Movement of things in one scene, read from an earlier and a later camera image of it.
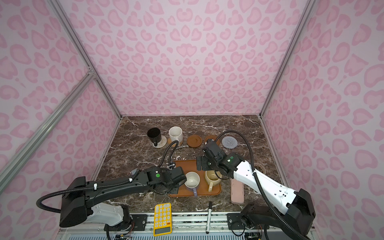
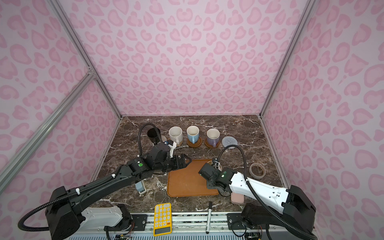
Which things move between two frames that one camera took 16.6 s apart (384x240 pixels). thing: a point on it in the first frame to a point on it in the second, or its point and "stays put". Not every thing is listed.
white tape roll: (260, 167) stays put
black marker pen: (210, 209) stays put
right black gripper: (203, 166) to (208, 185)
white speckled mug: (176, 133) stays put
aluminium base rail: (191, 225) stays put
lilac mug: (193, 180) to (213, 137)
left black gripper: (176, 191) to (180, 164)
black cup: (155, 135) stays put
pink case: (237, 192) stays put
